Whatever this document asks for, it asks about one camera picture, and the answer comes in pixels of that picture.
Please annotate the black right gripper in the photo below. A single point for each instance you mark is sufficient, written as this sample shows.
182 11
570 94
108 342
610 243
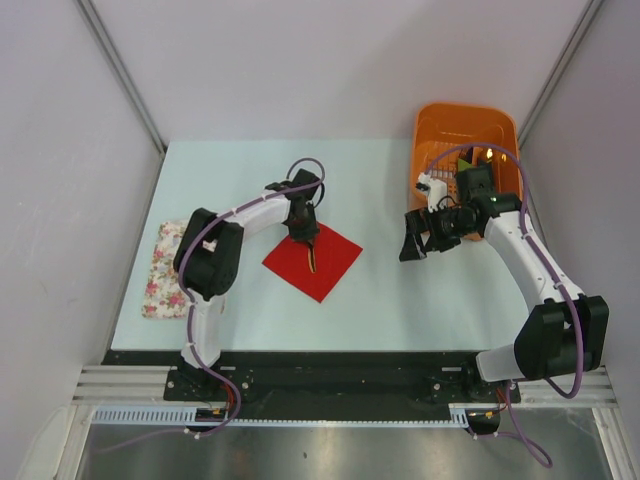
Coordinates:
419 221

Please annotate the white slotted cable duct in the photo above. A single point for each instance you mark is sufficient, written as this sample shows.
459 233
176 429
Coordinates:
152 415

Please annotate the red paper napkin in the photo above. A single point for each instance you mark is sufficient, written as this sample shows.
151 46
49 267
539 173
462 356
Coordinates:
335 254

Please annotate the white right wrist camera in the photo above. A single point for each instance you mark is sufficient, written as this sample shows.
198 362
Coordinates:
431 190

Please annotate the gold knife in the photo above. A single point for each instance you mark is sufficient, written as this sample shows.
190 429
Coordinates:
311 256

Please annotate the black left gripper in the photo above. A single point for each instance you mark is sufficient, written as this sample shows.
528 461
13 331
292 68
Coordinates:
308 233

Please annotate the floral patterned tray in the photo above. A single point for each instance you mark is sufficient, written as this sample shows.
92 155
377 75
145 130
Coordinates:
163 297

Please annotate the orange plastic basket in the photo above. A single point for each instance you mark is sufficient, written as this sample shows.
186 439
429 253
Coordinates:
446 131

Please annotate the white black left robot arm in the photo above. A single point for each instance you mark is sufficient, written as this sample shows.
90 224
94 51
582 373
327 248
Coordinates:
208 257

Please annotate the aluminium frame rail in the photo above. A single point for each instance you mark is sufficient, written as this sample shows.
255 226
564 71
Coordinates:
121 385

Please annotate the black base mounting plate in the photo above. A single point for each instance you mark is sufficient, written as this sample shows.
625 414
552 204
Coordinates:
331 386

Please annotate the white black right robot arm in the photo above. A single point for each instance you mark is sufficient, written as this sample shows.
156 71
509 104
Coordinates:
563 335

